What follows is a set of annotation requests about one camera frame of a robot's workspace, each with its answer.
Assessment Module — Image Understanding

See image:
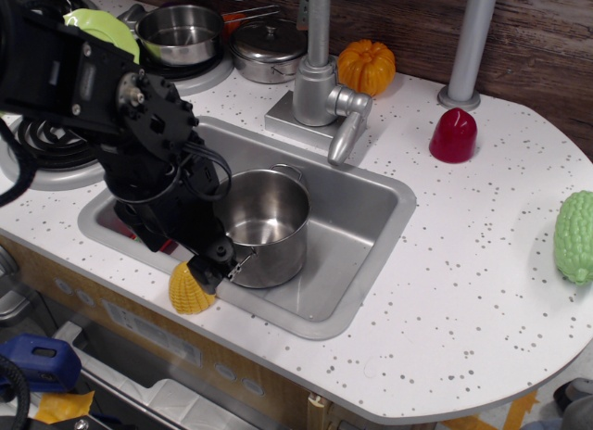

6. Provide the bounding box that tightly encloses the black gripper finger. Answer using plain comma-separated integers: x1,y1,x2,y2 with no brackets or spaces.
187,238,238,295

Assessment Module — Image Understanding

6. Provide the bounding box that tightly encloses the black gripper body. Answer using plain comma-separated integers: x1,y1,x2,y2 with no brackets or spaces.
95,133,232,263

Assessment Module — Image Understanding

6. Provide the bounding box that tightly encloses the yellow toy corn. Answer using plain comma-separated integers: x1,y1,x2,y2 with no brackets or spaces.
169,262,216,315

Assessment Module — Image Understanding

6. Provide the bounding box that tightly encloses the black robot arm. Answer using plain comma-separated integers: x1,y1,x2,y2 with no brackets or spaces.
1,0,237,294

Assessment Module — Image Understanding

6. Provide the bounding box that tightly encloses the steel pot in sink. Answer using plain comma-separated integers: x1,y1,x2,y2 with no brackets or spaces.
214,163,311,289

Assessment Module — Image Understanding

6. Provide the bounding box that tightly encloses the grey toy sink basin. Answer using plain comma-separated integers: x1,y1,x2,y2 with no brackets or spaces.
77,115,417,342

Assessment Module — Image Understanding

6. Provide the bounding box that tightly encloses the steel pot with lid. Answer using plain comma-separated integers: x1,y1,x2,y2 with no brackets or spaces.
229,18,308,84

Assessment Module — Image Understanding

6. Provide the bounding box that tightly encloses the grey stove burner front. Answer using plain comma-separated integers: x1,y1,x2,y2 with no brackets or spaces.
8,118,104,192

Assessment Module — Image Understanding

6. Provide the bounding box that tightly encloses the grey stove burner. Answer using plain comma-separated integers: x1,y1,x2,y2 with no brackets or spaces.
8,118,104,192
140,46,233,96

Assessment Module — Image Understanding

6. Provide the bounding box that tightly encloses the grey stove burner back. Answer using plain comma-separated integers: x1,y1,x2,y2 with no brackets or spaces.
140,46,233,96

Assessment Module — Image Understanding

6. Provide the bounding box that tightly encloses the toy oven front panel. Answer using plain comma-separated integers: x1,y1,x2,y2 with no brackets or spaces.
1,238,323,429

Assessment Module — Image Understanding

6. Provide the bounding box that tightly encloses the open steel saucepan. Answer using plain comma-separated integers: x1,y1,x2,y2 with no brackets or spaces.
134,5,279,67

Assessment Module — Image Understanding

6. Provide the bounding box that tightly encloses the grey toy faucet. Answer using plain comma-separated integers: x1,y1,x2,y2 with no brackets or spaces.
265,0,372,166

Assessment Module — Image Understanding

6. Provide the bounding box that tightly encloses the green plastic plate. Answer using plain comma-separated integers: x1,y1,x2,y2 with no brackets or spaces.
63,8,140,64

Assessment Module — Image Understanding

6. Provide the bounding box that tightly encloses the blue clamp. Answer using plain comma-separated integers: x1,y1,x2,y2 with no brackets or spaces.
1,334,82,393

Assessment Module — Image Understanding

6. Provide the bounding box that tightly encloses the orange toy pumpkin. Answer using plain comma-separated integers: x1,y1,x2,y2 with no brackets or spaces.
337,39,397,96

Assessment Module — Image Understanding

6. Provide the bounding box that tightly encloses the red toy pepper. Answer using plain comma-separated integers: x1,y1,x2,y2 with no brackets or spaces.
429,107,478,164

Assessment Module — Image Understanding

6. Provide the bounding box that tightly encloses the grey support pole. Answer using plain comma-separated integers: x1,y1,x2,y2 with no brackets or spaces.
437,0,497,111

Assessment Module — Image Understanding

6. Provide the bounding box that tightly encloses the green toy bitter melon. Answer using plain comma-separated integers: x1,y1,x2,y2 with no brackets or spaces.
553,191,592,285

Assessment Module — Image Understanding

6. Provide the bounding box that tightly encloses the black cable bundle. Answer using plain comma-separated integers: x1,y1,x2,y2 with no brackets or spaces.
0,353,32,430

